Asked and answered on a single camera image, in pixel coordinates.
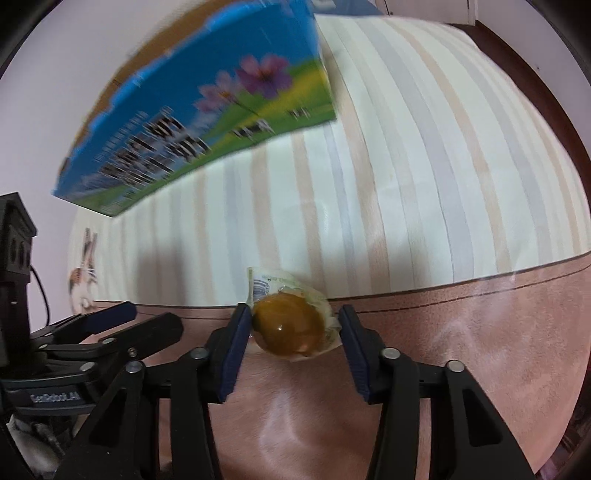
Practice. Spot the braised egg packet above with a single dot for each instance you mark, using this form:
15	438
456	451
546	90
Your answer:
288	323

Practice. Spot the cat print cloth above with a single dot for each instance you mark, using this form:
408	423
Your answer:
85	272

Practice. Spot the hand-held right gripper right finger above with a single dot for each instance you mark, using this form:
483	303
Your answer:
358	355

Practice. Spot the white fluffy cloth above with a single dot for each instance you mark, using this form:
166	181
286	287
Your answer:
27	438

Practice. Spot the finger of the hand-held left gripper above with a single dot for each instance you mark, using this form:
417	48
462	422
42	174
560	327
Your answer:
111	314
152	332

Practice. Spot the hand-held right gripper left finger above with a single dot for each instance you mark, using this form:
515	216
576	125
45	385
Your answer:
233	353

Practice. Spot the printed cardboard box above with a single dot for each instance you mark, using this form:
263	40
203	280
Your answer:
207	106

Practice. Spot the white door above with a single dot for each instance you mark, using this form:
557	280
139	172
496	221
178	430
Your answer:
429	9

